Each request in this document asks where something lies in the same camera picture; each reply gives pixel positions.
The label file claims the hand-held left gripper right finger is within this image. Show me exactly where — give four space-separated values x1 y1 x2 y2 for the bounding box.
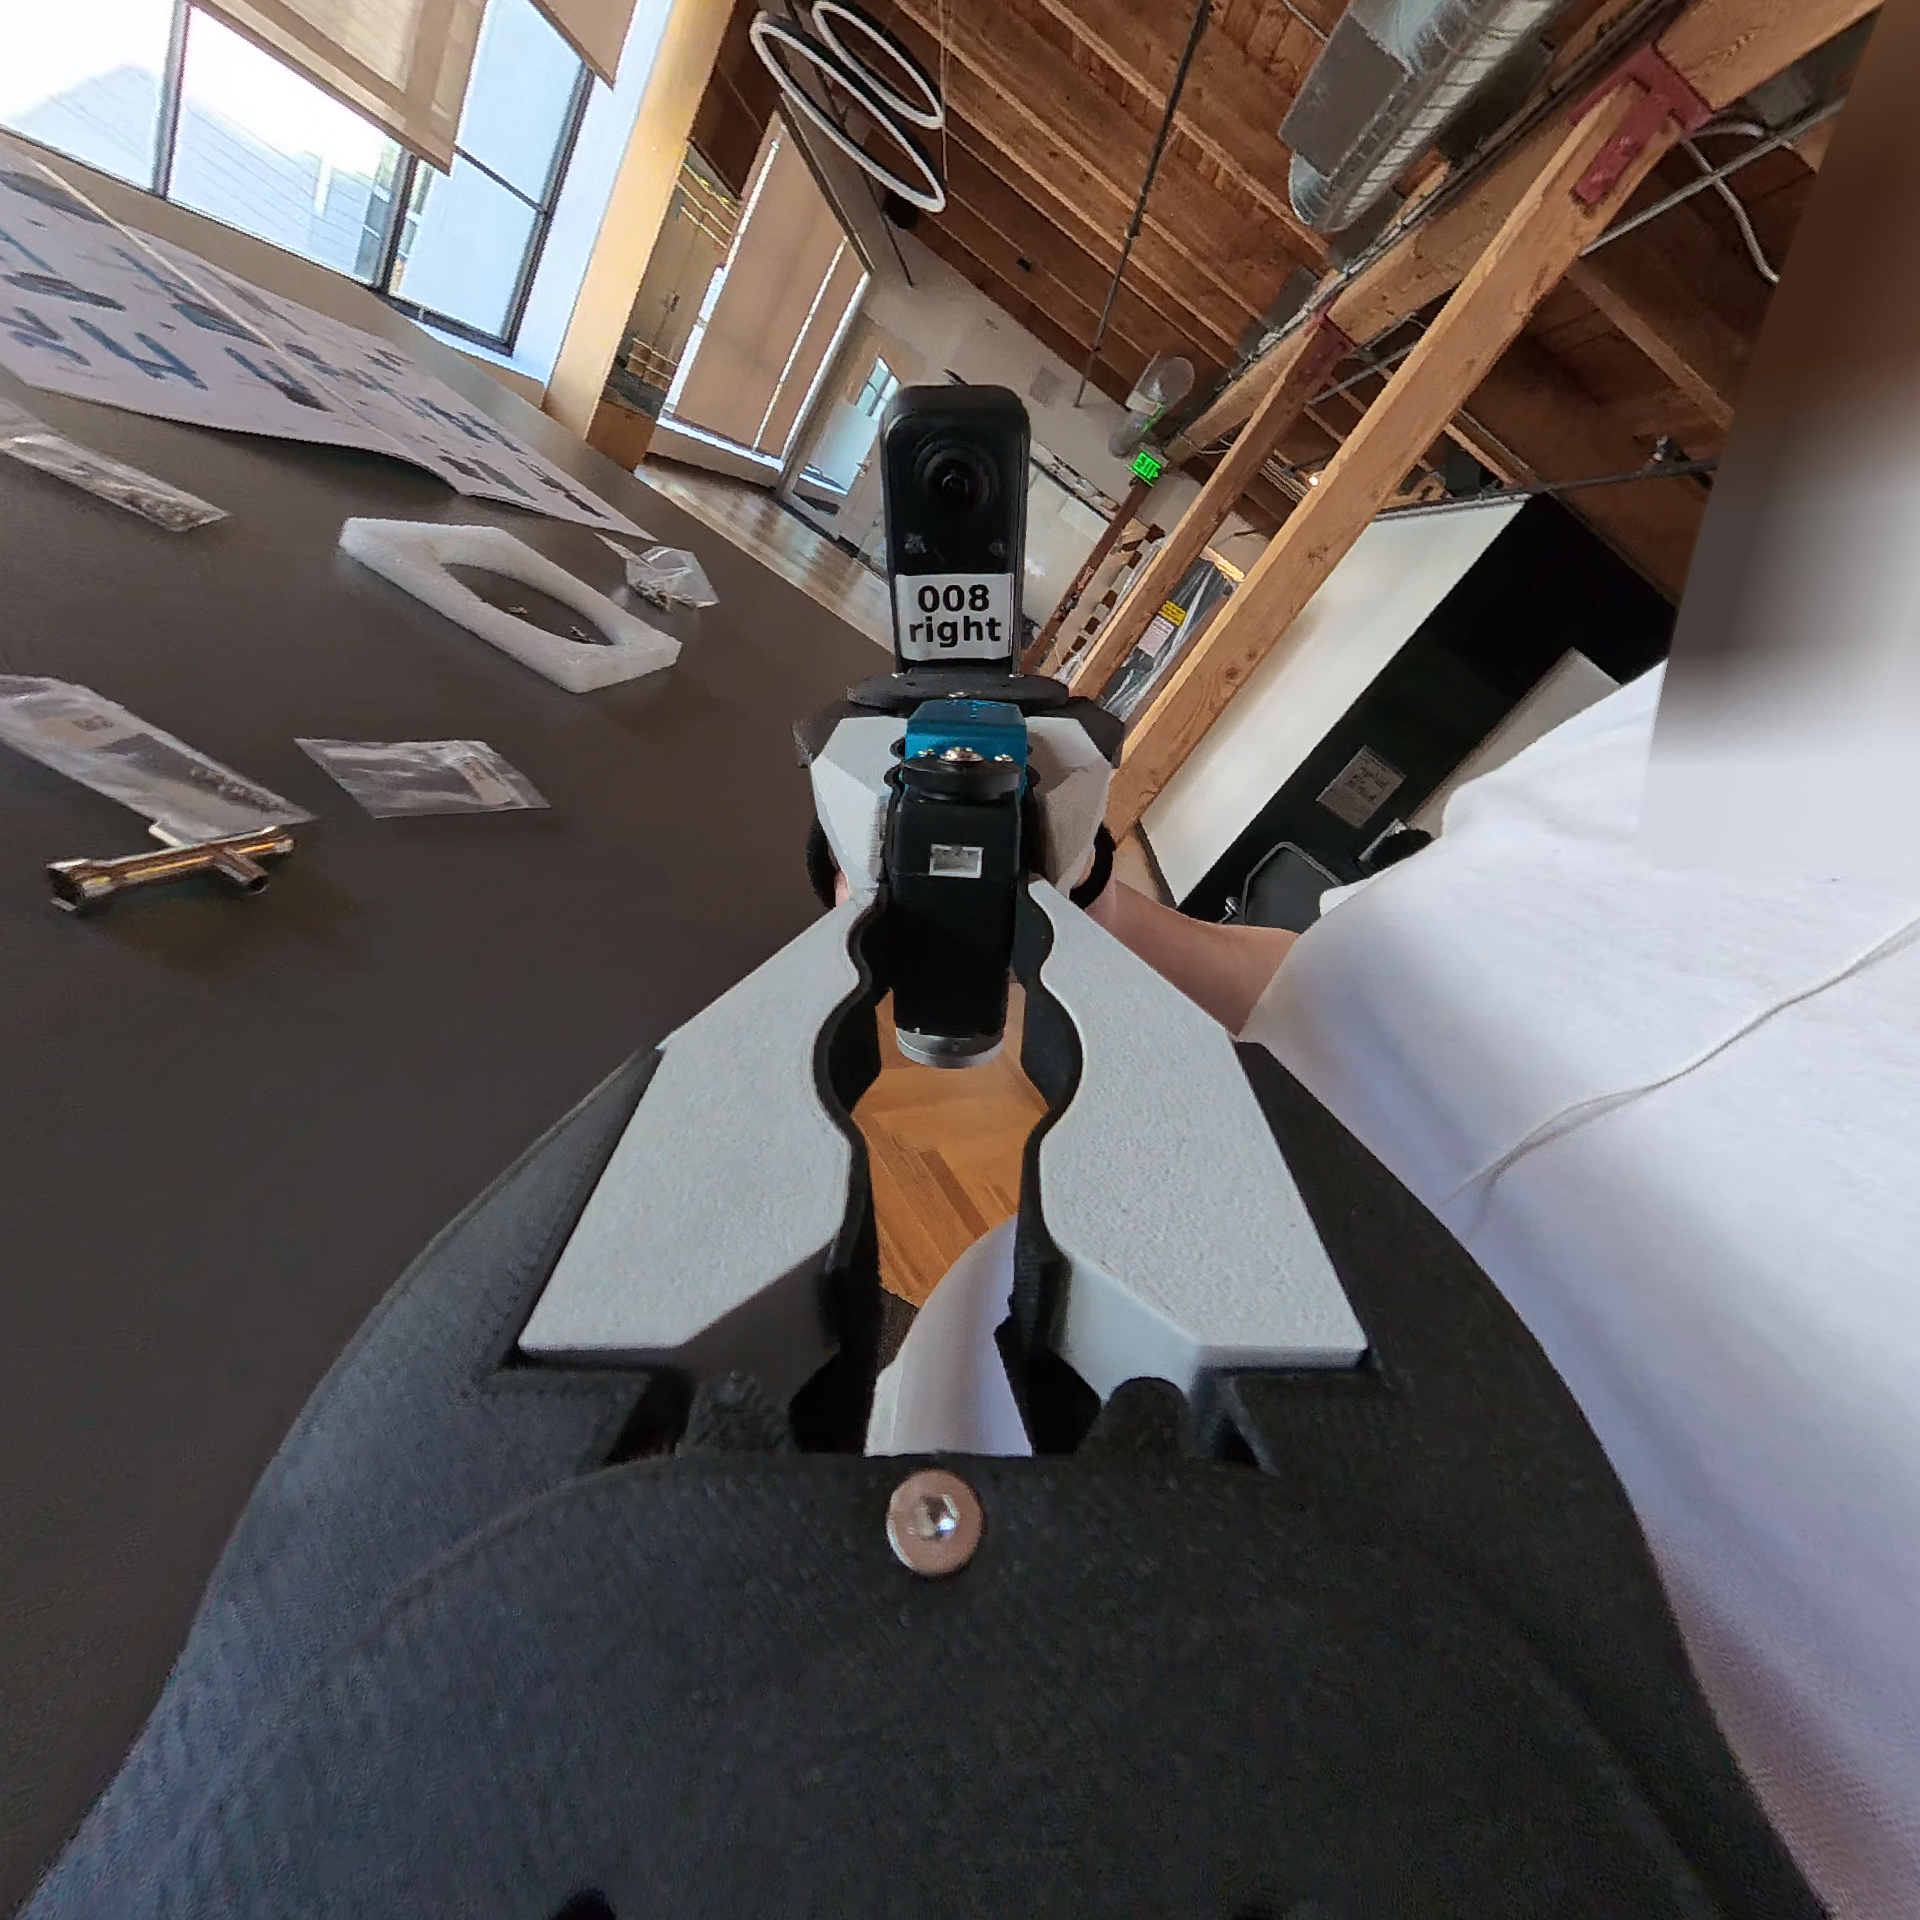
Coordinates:
1015 883 1371 1408

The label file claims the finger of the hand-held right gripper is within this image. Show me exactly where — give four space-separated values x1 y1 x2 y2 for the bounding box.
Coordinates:
809 714 901 900
1029 721 1113 888

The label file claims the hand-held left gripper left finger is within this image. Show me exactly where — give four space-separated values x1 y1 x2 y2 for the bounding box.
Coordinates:
517 896 888 1364

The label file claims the blue bracket servo assembly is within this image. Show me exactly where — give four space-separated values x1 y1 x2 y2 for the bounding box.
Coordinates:
878 697 1048 1074

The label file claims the person's right forearm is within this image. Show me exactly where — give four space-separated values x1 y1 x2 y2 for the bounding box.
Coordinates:
1101 883 1301 1038

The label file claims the black office chair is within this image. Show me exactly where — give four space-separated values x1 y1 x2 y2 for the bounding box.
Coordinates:
1223 840 1358 935

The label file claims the small clear screw bag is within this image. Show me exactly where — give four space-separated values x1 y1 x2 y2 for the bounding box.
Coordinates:
599 544 719 612

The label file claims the white projection screen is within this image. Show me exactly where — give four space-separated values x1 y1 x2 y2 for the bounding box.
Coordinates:
1179 498 1521 909

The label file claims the flat clear labelled bag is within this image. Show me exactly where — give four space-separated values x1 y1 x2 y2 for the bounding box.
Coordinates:
296 734 549 822

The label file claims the person's white shirt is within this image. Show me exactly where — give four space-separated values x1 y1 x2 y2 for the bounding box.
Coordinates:
1240 663 1920 1920

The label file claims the metal cross wrench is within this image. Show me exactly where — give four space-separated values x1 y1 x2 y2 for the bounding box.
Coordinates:
43 823 301 916

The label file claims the beige roller blind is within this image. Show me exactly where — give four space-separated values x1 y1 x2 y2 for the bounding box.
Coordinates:
190 0 640 174

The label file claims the large window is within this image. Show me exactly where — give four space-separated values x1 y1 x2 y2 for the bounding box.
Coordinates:
0 0 590 352

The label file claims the large clear parts bag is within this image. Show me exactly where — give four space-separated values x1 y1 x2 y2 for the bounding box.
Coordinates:
0 677 317 845

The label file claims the printed instruction sheet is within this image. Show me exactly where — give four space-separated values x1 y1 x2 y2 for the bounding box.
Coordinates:
0 142 655 546

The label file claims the clear bag of long parts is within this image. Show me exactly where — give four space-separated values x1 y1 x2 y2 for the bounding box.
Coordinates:
0 430 231 532

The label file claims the large ring ceiling lamp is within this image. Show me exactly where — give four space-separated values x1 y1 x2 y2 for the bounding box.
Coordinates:
748 12 952 215

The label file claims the small ring ceiling lamp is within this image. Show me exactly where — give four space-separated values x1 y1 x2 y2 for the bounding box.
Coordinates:
809 0 947 131

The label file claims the slanted wooden post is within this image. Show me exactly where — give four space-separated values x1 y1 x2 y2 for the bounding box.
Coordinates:
1100 84 1687 845

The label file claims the white foam frame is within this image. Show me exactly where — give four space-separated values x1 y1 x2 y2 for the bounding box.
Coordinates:
337 516 683 694

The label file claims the silver ventilation duct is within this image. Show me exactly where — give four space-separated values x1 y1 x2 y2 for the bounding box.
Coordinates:
1285 0 1668 264

